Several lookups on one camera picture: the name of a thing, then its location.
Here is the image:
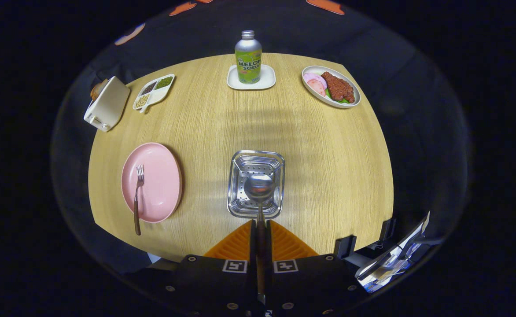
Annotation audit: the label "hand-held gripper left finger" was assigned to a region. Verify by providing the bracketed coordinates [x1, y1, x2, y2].
[156, 219, 258, 317]

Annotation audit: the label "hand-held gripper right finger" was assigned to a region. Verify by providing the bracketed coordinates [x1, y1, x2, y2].
[265, 219, 365, 317]

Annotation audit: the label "silver fork brown handle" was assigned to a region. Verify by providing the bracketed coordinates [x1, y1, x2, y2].
[133, 164, 145, 236]

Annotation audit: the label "silver spoon brown handle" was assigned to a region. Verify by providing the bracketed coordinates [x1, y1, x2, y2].
[245, 174, 274, 304]

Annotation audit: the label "shiny flat screen device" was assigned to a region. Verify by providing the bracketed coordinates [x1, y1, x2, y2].
[356, 211, 443, 293]

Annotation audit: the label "square metal drain tray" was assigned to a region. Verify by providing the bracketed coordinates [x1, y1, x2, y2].
[227, 150, 285, 220]

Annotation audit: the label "pink round plate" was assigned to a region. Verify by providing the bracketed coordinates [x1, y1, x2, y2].
[121, 142, 183, 224]

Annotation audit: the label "green vegetable leaves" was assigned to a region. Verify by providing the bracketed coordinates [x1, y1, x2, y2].
[326, 88, 351, 105]

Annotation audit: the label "white oval food plate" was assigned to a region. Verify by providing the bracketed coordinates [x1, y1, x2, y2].
[302, 66, 361, 109]

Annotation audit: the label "white divided bean dish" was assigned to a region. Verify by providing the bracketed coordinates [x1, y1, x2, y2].
[133, 74, 176, 113]

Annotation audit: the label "brown meat piece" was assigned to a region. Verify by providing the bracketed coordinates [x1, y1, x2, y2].
[321, 72, 355, 103]

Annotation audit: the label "pink ham slices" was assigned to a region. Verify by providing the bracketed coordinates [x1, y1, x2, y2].
[303, 73, 328, 97]

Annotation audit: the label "white toaster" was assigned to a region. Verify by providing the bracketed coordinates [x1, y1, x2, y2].
[84, 76, 131, 133]

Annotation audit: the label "white square coaster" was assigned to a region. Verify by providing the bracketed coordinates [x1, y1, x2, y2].
[227, 64, 276, 91]

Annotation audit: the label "brown toast slice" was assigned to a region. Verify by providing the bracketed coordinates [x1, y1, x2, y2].
[90, 79, 109, 101]

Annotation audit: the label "green soda bottle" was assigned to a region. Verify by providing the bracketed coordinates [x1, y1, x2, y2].
[235, 30, 262, 84]

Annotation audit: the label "black bracket stand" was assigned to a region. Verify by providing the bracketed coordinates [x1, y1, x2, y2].
[380, 218, 396, 242]
[334, 235, 357, 259]

